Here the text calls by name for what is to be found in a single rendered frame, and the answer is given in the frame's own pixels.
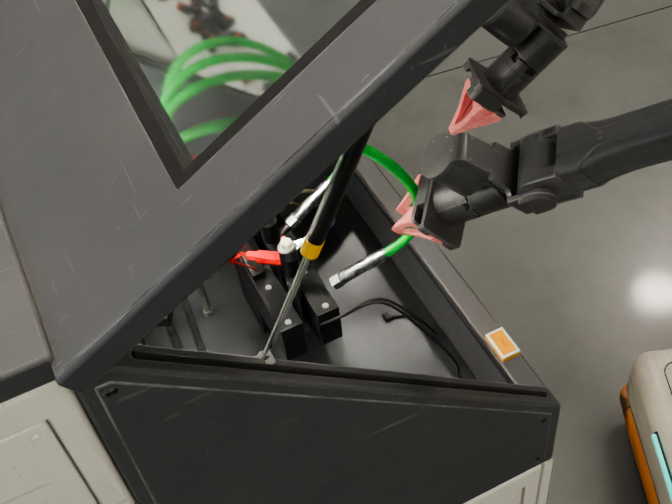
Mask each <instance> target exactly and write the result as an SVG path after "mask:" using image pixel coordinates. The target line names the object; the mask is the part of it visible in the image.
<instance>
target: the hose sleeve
mask: <svg viewBox="0 0 672 504"><path fill-rule="evenodd" d="M389 258H390V257H387V256H386V255H385V253H384V247H383V248H381V249H379V250H377V251H375V252H374V253H371V254H370V255H369V256H367V257H365V258H363V259H362V260H360V261H358V262H356V263H355V264H353V265H350V266H349V267H348V268H345V269H344V270H342V271H341V272H339V278H340V280H341V281H342V282H343V283H347V282H349V281H350V280H353V279H354V278H357V277H358V276H359V275H361V274H363V273H365V272H366V271H368V270H370V269H372V268H373V267H375V266H378V265H379V264H381V263H383V262H384V261H386V260H388V259H389Z"/></svg>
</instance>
